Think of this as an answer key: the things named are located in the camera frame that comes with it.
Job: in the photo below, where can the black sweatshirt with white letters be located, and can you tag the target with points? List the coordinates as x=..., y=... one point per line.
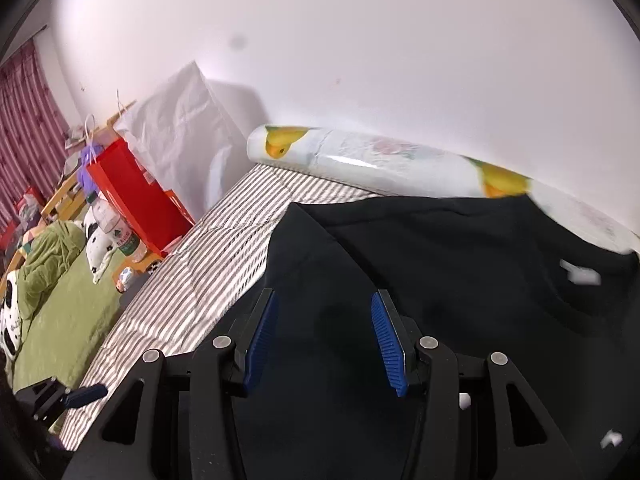
x=478, y=275

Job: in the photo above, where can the red paper shopping bag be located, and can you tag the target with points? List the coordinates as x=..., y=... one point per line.
x=156, y=215

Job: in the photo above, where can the panda plush toy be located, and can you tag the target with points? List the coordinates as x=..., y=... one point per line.
x=11, y=321

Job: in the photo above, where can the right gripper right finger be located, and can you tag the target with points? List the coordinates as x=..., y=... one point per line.
x=395, y=342

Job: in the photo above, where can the striped grey white mattress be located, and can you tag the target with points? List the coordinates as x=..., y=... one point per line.
x=215, y=263

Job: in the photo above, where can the wooden bed headboard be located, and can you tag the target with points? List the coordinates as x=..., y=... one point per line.
x=68, y=200

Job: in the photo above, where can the white Miniso paper bag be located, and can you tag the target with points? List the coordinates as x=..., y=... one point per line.
x=185, y=138

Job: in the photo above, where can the plastic bottle with green label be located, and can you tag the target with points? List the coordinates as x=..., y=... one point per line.
x=115, y=226

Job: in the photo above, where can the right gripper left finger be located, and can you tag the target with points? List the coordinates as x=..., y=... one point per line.
x=252, y=346

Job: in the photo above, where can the small wooden bedside table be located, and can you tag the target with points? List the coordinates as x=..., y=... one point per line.
x=137, y=267

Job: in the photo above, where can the pink striped curtain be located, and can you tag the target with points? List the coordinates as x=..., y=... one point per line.
x=32, y=131

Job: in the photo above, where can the rolled fruit-print plastic sheet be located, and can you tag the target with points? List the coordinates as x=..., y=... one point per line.
x=394, y=167

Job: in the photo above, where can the purple plush toy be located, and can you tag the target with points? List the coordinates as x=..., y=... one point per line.
x=87, y=156

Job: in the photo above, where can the white black-spotted pillow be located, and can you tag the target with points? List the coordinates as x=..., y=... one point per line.
x=99, y=248

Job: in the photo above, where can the green bed blanket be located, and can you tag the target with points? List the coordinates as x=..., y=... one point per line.
x=65, y=315

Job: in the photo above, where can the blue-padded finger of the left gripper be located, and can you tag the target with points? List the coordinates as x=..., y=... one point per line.
x=84, y=396

